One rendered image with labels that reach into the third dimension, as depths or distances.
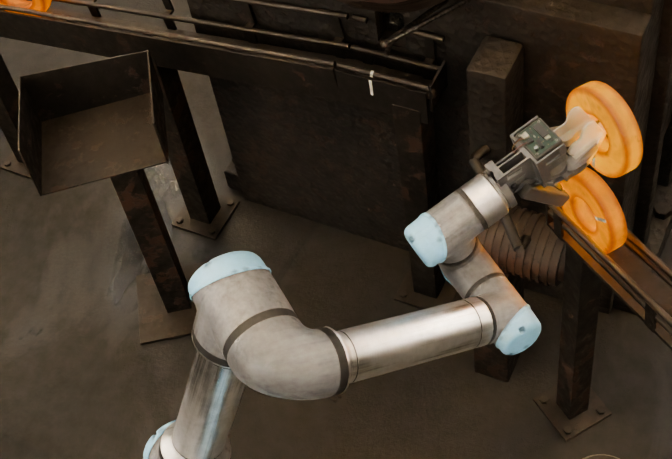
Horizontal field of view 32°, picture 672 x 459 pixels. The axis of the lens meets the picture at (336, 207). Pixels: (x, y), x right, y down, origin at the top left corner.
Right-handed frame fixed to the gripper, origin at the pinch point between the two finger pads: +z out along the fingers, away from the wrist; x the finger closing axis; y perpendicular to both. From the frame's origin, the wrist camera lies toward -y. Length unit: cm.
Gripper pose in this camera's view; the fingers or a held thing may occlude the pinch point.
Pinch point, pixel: (604, 121)
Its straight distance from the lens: 184.4
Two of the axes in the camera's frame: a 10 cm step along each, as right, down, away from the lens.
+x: -4.8, -6.5, 5.8
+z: 8.1, -5.9, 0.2
